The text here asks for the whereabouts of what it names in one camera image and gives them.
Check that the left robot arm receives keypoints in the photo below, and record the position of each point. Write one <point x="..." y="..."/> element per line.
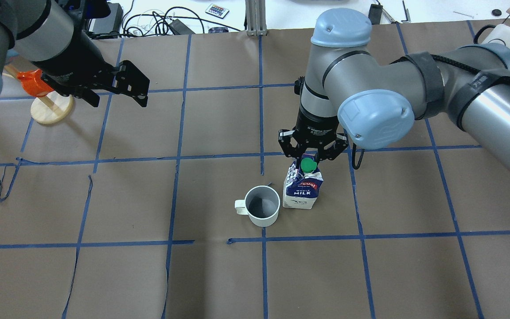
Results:
<point x="49" y="34"/>

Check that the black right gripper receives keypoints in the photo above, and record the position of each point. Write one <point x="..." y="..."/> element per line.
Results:
<point x="317" y="125"/>

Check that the white ribbed mug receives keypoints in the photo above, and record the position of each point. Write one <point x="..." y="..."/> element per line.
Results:
<point x="261" y="204"/>

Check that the blue white milk carton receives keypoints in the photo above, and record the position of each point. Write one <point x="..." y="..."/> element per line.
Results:
<point x="302" y="183"/>

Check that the wooden mug tree stand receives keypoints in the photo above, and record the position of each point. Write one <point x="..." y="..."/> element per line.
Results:
<point x="47" y="110"/>

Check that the orange mug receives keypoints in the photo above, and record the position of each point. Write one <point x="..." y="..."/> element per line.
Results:
<point x="33" y="84"/>

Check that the allen key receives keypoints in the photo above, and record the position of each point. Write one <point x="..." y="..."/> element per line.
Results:
<point x="406" y="11"/>

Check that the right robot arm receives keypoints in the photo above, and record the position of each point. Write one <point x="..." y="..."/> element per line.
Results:
<point x="346" y="96"/>

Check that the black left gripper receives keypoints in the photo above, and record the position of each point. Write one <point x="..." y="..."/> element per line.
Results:
<point x="74" y="59"/>

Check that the aluminium frame post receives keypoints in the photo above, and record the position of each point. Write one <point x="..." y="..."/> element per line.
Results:
<point x="256" y="17"/>

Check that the small remote control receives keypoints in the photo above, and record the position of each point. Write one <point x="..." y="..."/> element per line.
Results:
<point x="217" y="11"/>

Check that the black power adapter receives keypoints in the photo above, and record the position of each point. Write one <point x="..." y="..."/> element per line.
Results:
<point x="177" y="27"/>

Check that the black power brick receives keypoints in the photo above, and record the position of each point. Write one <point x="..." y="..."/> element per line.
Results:
<point x="375" y="13"/>

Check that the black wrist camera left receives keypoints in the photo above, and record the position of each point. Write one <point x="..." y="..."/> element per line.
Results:
<point x="98" y="19"/>

